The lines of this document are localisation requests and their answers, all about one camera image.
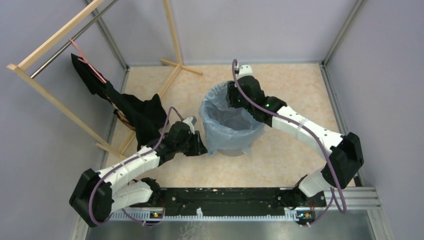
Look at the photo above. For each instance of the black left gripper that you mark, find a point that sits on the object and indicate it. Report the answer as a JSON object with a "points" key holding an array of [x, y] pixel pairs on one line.
{"points": [[198, 148]]}

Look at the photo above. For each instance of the grey plastic trash bin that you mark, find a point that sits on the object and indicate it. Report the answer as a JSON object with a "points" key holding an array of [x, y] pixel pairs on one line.
{"points": [[232, 150]]}

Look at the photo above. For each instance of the light blue plastic trash bag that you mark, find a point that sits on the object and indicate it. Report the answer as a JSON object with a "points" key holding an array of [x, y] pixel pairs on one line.
{"points": [[225, 129]]}

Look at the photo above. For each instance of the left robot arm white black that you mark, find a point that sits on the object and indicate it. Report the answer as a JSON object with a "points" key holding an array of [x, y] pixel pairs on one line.
{"points": [[100, 193]]}

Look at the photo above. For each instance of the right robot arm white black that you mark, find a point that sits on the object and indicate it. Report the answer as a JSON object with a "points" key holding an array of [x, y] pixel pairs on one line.
{"points": [[342, 153]]}

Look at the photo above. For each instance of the black cloth garment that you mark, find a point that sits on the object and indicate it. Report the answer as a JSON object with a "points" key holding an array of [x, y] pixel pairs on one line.
{"points": [[145, 117]]}

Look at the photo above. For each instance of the pink clothes hanger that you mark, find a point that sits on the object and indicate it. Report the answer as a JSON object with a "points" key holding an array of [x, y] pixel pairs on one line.
{"points": [[85, 60]]}

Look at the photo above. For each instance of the metal rack rod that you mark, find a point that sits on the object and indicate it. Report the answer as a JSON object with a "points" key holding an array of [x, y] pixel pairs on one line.
{"points": [[94, 20]]}

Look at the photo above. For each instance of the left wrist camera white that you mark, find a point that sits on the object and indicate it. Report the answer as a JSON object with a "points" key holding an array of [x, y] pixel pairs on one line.
{"points": [[191, 121]]}

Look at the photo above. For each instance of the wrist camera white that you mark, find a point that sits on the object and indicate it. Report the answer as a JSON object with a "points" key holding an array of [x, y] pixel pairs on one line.
{"points": [[191, 121], [243, 70]]}

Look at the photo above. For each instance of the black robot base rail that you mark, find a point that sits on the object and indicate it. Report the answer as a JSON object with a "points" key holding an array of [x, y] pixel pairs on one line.
{"points": [[233, 202]]}

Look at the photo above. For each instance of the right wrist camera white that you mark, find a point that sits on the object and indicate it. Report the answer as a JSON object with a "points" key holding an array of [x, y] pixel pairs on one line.
{"points": [[243, 70]]}

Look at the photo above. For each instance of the wooden clothes rack frame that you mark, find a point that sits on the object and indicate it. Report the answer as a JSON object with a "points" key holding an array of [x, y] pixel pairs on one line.
{"points": [[125, 47]]}

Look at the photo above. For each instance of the aluminium corner frame post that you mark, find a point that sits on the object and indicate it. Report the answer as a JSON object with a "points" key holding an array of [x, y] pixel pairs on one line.
{"points": [[358, 5]]}

